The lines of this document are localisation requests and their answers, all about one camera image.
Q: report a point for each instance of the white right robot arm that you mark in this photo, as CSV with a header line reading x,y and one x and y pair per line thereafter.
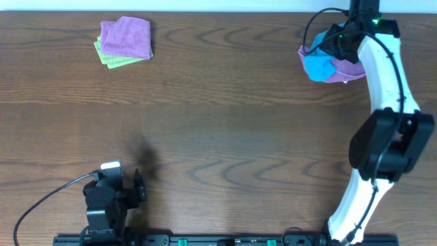
x,y
391,140

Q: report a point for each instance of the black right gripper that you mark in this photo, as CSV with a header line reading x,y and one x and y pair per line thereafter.
x,y
326,44

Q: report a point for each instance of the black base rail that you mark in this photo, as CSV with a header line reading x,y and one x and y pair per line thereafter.
x,y
166,240

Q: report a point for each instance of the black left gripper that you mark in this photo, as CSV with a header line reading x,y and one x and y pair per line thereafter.
x,y
138,193

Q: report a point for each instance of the folded green cloth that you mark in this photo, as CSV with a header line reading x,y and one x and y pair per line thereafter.
x,y
114,61

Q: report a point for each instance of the crumpled purple cloth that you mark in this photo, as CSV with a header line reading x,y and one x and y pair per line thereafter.
x,y
349,70

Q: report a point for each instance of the blue microfiber cloth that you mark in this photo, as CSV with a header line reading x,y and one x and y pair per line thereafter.
x,y
319,65

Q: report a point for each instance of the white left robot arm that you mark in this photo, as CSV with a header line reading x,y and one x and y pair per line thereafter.
x,y
107,232

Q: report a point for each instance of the folded purple cloth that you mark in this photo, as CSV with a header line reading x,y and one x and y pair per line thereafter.
x,y
126,26

